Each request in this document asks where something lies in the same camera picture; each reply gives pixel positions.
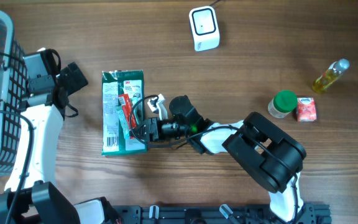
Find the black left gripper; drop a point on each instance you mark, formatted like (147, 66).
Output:
(77, 81)

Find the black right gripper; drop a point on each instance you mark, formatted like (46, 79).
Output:
(154, 129)

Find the teal candy wrapper packet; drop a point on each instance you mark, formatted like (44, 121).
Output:
(123, 122)

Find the red stick packet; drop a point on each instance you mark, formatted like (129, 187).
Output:
(126, 104)

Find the green glove packet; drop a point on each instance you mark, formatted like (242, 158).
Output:
(114, 84)

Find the green lidded white jar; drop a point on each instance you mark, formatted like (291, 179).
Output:
(283, 103)

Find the pink tissue box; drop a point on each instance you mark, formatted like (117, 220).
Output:
(306, 109)

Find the yellow drink bottle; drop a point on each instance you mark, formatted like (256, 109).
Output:
(333, 73)

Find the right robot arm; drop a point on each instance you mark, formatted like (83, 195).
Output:
(268, 154)

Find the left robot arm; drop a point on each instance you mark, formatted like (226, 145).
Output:
(30, 195)

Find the white barcode scanner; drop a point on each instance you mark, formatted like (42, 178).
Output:
(204, 28)

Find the black mounting rail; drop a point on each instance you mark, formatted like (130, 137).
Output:
(309, 214)

